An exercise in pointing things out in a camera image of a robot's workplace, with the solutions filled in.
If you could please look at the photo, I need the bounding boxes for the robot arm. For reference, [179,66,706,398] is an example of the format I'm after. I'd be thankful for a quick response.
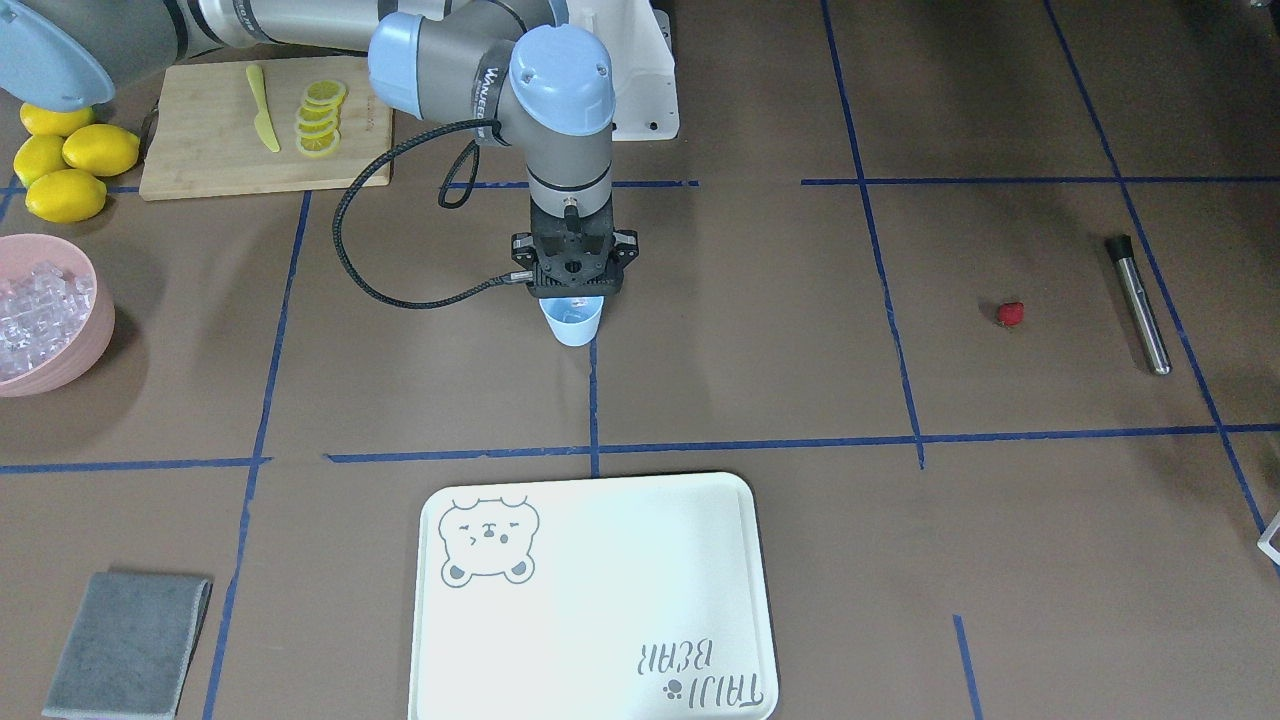
[1,1,637,306]

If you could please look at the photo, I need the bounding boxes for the white pillar mount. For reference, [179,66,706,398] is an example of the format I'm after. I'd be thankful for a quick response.
[591,1,680,142]

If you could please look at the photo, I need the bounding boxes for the lemon four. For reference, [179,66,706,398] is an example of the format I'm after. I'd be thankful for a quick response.
[26,169,108,224]

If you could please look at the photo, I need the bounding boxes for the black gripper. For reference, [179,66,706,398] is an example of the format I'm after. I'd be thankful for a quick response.
[511,205,639,299]

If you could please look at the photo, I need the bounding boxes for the lemon one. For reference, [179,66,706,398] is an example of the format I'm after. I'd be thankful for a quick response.
[19,102,96,138]

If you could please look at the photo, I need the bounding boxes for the cream bear tray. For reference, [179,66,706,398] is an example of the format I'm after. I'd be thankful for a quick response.
[407,471,780,719]

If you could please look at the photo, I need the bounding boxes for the wooden cutting board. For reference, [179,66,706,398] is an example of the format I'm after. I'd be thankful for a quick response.
[140,56,393,200]

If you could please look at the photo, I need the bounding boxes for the ice cubes pile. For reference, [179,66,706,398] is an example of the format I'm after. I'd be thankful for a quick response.
[1,261,97,380]

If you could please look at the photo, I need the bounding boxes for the red strawberry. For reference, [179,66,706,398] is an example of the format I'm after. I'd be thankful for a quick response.
[995,301,1027,329]

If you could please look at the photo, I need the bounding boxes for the lemon two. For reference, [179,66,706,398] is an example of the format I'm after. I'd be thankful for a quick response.
[61,123,141,177]

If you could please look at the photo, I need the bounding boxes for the lemon three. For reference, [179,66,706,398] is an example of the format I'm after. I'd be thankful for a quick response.
[12,135,69,188]

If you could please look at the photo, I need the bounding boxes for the light blue cup on table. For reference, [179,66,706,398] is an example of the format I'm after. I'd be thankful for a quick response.
[539,296,605,347]

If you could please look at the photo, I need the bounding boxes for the grey folded cloth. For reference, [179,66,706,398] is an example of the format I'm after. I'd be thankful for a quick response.
[42,571,211,719]

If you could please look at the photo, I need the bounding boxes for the pink bowl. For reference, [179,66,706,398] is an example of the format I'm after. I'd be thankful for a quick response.
[1,233,115,398]

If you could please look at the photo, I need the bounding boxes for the lemon slices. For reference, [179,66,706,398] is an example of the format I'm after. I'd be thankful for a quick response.
[294,79,348,159]

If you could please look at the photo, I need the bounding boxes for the yellow plastic knife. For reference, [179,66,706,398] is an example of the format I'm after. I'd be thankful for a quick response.
[244,64,282,152]

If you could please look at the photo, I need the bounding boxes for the steel muddler black tip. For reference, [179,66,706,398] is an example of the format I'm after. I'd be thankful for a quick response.
[1103,234,1172,375]

